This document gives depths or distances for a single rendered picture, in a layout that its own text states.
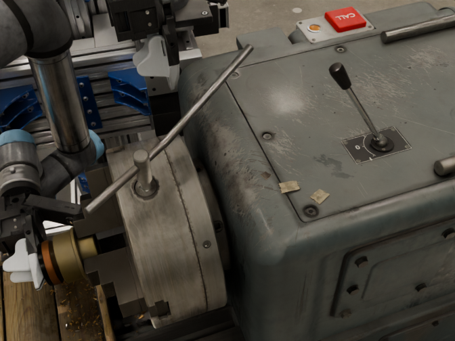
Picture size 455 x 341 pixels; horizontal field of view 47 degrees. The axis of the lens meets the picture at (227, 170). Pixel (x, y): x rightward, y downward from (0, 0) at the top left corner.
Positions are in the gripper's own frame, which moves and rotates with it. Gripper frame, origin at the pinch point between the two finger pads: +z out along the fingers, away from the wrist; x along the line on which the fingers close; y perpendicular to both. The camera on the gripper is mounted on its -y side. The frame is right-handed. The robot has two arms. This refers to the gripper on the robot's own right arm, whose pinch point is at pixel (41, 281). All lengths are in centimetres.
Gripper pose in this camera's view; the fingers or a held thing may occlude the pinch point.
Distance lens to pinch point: 91.8
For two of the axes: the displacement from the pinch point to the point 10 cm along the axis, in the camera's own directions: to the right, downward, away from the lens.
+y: -9.5, 2.6, -1.9
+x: -0.3, -6.6, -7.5
